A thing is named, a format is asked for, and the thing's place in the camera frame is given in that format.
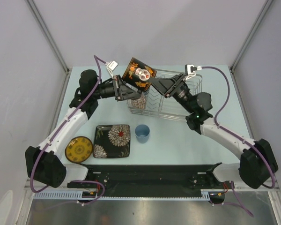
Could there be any metal wire dish rack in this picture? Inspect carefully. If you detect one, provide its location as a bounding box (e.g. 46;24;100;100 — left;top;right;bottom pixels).
127;69;203;121

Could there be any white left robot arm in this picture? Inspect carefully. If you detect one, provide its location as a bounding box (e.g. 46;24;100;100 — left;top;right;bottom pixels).
25;69;141;193

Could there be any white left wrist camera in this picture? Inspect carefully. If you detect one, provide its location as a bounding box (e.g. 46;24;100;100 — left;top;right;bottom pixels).
105;60;118;79

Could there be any black square floral plate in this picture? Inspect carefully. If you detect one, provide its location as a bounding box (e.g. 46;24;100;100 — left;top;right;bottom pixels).
93;124;131;159

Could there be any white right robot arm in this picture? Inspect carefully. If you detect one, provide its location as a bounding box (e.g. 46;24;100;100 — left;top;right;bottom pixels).
149;74;278;189

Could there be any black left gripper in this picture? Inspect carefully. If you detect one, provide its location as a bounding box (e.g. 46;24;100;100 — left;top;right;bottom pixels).
92;75;140;101

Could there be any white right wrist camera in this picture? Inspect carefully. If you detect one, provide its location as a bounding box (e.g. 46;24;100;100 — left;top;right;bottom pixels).
185;64;202;80

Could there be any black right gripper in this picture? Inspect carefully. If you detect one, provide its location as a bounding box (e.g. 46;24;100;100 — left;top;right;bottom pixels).
148;73;195;114

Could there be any yellow round plate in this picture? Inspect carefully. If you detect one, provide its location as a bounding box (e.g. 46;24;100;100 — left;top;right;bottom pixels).
65;136;93;164

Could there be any red black skull mug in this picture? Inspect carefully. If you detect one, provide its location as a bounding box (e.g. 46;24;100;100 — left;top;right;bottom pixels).
122;57;157;92

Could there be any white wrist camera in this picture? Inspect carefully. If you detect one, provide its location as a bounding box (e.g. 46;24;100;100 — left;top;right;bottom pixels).
185;64;202;80
105;60;118;79

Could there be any white slotted cable duct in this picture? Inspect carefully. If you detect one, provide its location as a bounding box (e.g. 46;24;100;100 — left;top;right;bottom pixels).
33;190;225;202

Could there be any light blue cup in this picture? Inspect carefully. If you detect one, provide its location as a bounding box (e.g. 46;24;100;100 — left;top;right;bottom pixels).
135;124;150;143

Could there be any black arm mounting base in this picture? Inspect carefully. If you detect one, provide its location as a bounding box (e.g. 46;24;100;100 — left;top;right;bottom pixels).
67;165;230;197

